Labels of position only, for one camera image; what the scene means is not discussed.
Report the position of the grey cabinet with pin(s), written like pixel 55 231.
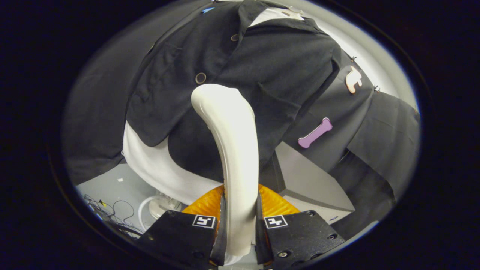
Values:
pixel 311 180

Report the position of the black backdrop cloth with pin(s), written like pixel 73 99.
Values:
pixel 382 131

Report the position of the white shirt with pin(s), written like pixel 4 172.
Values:
pixel 157 168

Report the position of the white garment steamer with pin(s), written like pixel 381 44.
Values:
pixel 236 150

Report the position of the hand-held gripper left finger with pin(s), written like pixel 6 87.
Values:
pixel 176 236

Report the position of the black suit jacket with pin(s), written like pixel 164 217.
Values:
pixel 285 67

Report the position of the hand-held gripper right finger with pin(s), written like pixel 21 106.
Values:
pixel 300 236

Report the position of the white garment stand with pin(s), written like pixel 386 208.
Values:
pixel 161 204

